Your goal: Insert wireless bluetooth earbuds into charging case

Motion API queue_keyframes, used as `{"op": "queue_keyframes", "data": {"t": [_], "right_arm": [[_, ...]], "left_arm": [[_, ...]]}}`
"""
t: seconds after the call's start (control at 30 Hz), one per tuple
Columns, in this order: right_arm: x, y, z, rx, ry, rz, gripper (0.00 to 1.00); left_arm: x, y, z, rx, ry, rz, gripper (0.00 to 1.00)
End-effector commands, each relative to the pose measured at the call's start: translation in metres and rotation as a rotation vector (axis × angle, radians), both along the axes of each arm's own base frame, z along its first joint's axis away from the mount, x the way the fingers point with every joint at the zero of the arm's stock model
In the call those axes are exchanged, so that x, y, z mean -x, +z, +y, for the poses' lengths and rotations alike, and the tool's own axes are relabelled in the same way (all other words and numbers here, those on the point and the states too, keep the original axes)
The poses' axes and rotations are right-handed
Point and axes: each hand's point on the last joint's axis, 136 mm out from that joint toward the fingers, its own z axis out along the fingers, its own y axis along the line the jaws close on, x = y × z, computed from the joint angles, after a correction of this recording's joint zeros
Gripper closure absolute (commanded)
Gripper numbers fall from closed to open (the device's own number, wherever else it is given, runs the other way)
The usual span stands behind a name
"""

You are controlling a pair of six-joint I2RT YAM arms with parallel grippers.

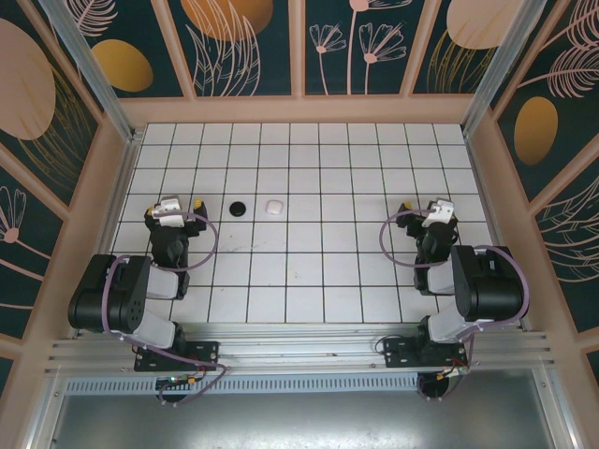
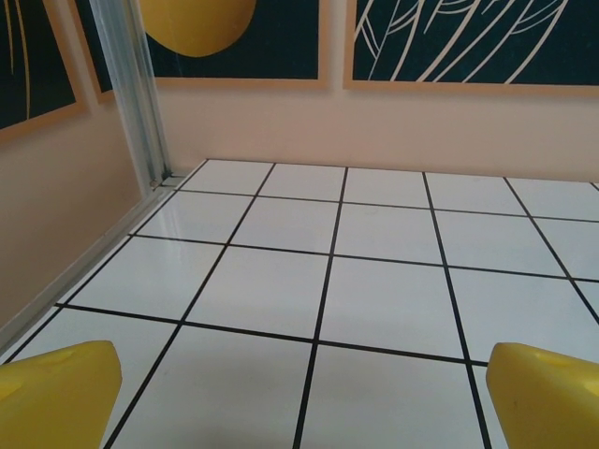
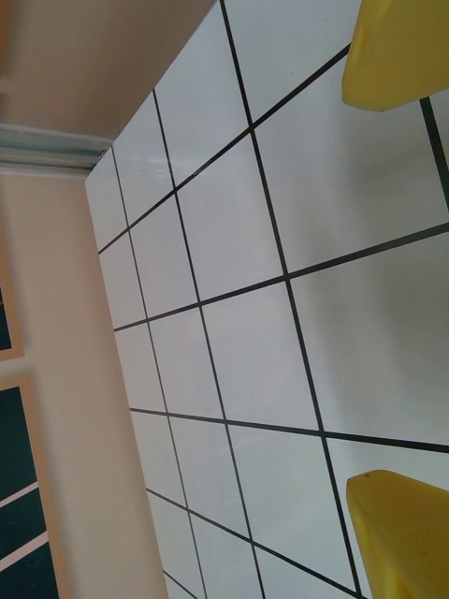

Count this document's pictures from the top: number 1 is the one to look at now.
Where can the black earbud charging case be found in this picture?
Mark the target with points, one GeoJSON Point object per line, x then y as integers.
{"type": "Point", "coordinates": [238, 208]}

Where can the white earbud charging case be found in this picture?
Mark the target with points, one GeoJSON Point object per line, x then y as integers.
{"type": "Point", "coordinates": [273, 207]}

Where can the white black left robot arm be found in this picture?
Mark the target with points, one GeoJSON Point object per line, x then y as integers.
{"type": "Point", "coordinates": [107, 294]}

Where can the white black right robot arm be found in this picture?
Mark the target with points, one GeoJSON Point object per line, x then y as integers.
{"type": "Point", "coordinates": [491, 285]}

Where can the grey metal sheet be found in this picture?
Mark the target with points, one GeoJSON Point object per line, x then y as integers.
{"type": "Point", "coordinates": [304, 421]}

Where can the aluminium corner post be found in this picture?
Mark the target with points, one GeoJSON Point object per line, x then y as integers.
{"type": "Point", "coordinates": [498, 70]}
{"type": "Point", "coordinates": [91, 70]}

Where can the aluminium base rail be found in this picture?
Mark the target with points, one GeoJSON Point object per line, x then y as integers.
{"type": "Point", "coordinates": [304, 348]}

